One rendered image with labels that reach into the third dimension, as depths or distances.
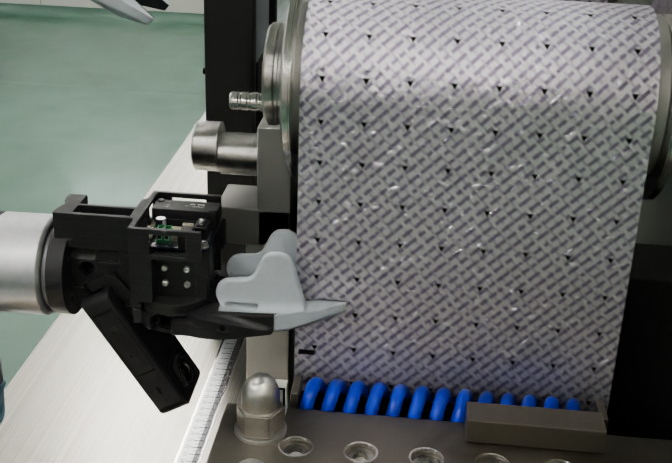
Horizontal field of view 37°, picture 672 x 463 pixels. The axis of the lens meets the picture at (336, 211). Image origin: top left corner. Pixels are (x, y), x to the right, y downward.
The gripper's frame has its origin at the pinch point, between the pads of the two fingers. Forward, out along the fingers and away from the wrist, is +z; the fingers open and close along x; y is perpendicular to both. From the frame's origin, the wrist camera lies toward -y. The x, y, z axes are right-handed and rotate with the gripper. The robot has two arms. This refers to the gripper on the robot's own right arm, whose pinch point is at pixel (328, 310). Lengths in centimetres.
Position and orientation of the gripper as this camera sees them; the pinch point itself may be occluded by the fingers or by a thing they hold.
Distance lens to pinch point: 74.7
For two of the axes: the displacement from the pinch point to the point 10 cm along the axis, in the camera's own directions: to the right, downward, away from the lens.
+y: 0.3, -9.2, -3.9
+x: 1.0, -3.9, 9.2
